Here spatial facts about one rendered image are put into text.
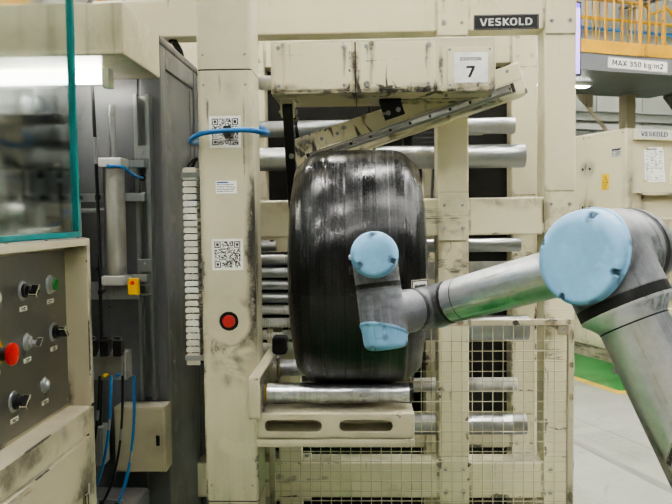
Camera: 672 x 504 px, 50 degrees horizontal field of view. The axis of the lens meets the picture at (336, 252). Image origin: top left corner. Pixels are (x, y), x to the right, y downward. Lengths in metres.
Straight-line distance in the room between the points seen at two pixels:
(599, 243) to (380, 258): 0.38
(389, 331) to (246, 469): 0.78
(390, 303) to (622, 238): 0.42
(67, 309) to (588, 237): 1.15
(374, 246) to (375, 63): 0.94
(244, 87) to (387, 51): 0.45
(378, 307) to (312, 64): 1.00
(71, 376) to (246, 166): 0.61
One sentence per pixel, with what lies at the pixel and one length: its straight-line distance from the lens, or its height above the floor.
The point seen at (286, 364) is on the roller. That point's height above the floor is 0.91.
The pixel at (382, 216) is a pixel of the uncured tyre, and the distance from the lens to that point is 1.54.
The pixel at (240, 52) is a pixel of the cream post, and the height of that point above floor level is 1.69.
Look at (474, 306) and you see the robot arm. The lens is 1.21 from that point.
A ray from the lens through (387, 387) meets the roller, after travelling 1.69.
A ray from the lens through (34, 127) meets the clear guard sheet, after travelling 1.52.
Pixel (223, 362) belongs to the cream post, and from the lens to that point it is 1.78.
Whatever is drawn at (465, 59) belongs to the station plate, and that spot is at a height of 1.72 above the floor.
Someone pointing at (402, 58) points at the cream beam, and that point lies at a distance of 2.02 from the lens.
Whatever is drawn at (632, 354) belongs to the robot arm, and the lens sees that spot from 0.93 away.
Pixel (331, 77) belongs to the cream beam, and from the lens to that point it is 2.01.
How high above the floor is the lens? 1.31
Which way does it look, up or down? 3 degrees down
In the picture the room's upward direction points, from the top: 1 degrees counter-clockwise
